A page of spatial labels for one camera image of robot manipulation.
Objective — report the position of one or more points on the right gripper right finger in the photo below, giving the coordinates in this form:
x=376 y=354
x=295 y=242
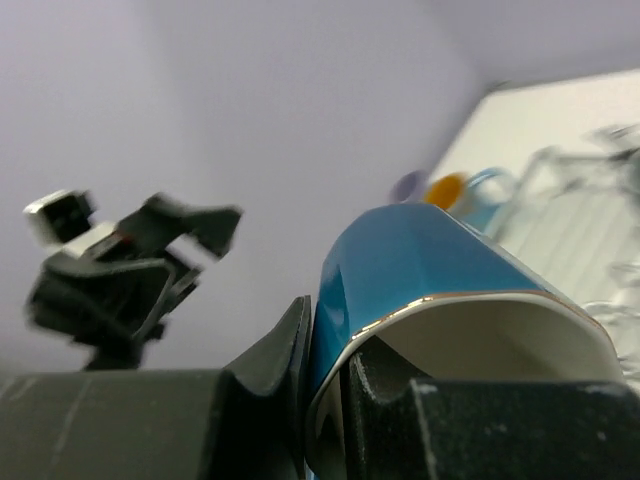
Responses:
x=400 y=425

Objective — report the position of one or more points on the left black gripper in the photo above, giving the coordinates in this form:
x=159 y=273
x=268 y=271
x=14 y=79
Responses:
x=117 y=303

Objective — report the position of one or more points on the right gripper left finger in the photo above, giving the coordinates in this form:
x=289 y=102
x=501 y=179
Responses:
x=243 y=421

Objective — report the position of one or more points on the dark blue mug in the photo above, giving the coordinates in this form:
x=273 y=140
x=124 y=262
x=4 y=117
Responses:
x=395 y=262

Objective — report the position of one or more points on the lavender plastic cup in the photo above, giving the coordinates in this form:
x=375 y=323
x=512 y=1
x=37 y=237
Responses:
x=409 y=188

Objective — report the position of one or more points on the light blue ceramic mug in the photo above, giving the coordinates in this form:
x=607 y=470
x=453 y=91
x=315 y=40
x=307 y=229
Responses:
x=462 y=196

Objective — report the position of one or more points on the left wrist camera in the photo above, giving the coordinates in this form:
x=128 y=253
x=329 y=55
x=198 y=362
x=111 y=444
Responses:
x=61 y=223

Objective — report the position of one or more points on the silver wire dish rack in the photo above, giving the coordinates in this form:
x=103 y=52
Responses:
x=574 y=221

